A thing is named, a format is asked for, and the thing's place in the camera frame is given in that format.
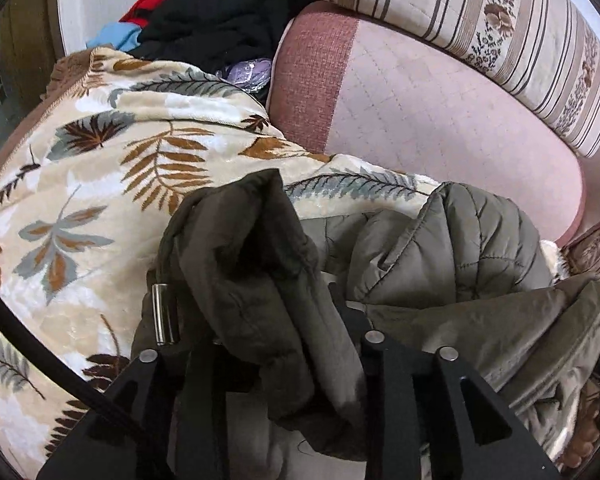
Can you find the person's right hand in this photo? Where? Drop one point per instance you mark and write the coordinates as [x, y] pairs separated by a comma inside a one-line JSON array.
[[582, 440]]

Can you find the black garment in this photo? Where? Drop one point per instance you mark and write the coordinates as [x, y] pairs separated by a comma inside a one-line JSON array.
[[220, 20]]

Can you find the light blue cloth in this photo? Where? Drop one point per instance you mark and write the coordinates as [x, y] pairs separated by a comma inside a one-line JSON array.
[[112, 37]]

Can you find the purple plastic wrapper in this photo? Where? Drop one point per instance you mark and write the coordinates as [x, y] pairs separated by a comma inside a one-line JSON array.
[[247, 72]]

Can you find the olive quilted hooded jacket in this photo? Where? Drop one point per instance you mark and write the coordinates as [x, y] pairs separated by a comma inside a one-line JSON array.
[[240, 260]]

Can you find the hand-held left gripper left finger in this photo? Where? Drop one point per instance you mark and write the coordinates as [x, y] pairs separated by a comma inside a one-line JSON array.
[[205, 410]]

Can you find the pink sofa backrest cushion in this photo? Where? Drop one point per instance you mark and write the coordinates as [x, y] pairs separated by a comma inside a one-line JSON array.
[[420, 125]]

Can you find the small striped brown cushion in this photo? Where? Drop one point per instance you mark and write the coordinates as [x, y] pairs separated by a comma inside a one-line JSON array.
[[597, 250]]

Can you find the wooden door with glass panel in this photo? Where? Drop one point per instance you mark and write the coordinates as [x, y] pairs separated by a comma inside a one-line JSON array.
[[27, 25]]

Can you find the large striped floral cushion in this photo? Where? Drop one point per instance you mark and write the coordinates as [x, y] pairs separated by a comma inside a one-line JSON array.
[[505, 25]]

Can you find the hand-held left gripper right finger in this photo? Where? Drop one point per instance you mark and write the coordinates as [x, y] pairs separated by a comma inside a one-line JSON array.
[[390, 390]]

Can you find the cream leaf print blanket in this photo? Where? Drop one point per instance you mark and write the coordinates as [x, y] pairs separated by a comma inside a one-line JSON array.
[[80, 185]]

